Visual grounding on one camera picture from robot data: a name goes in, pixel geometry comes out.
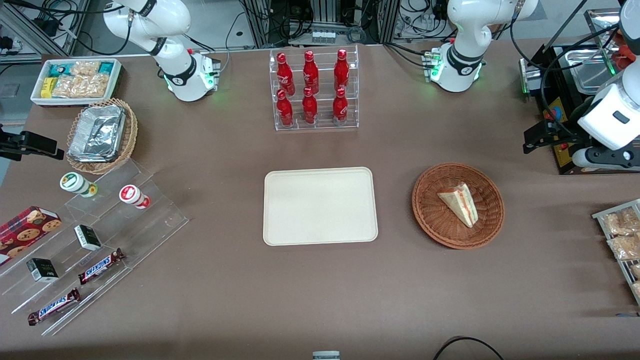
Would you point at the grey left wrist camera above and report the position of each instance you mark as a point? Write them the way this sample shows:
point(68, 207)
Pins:
point(600, 157)

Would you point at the Snickers chocolate bar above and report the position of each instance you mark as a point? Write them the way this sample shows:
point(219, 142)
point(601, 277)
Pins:
point(52, 306)
point(100, 266)

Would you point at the brown wicker basket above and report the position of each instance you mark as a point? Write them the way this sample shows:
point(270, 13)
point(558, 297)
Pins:
point(435, 220)

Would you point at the steel food pan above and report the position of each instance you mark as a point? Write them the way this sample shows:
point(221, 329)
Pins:
point(592, 70)

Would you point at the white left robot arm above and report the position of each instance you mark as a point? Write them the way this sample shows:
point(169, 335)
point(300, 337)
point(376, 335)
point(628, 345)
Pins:
point(462, 30)

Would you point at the white rectangular snack box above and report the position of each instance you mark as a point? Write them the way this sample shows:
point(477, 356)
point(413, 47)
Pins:
point(39, 100)

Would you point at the clear acrylic bottle rack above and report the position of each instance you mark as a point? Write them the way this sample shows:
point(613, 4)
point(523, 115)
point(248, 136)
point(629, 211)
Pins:
point(325, 125)

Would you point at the teal snack packet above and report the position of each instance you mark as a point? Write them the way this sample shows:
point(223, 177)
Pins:
point(107, 68)
point(58, 69)

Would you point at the red sausage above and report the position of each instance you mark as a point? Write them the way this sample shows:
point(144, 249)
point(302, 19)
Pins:
point(631, 52)

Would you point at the small black carton box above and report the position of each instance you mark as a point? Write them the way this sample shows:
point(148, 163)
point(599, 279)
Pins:
point(42, 270)
point(87, 237)

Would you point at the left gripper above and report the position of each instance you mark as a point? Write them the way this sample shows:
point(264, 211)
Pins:
point(564, 131)

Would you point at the black food warmer machine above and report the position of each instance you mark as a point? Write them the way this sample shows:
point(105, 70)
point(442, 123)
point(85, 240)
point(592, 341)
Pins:
point(555, 65)

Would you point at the red tartan cookie box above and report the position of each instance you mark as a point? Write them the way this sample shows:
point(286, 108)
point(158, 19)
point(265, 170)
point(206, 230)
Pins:
point(25, 232)

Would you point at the green lid yogurt cup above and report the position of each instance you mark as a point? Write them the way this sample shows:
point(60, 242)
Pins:
point(75, 182)

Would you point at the yellow snack packet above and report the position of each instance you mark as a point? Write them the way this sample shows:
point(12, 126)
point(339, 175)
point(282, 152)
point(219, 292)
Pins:
point(47, 87)

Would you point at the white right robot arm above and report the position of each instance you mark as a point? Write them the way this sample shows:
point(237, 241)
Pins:
point(175, 75)

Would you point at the stacked aluminium foil trays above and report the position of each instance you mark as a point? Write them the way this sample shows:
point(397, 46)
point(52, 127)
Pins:
point(97, 132)

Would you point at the aluminium frame rack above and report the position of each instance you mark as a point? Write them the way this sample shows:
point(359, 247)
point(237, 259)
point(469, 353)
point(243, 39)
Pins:
point(320, 12)

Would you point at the red lid yogurt cup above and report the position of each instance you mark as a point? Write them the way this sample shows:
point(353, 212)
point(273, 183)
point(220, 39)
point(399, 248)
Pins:
point(131, 194)

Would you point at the clear acrylic stair display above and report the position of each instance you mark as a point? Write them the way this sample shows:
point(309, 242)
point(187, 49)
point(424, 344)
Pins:
point(150, 225)

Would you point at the clear cracker snack bag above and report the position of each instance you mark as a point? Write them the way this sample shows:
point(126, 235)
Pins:
point(637, 290)
point(620, 222)
point(95, 86)
point(636, 271)
point(625, 247)
point(65, 86)
point(85, 67)

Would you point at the red cola bottle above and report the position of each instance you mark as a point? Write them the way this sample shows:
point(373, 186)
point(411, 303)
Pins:
point(309, 108)
point(285, 111)
point(341, 71)
point(310, 74)
point(284, 75)
point(340, 108)

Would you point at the triangle sandwich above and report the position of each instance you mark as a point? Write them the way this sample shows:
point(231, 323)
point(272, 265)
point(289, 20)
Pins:
point(462, 205)

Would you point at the beige plastic tray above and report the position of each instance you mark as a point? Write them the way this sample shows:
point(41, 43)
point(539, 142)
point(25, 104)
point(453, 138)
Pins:
point(320, 206)

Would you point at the white power strip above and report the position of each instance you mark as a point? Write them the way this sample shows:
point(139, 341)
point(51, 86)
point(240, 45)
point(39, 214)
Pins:
point(323, 36)

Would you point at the light wicker basket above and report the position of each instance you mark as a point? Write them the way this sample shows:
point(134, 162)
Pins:
point(131, 135)

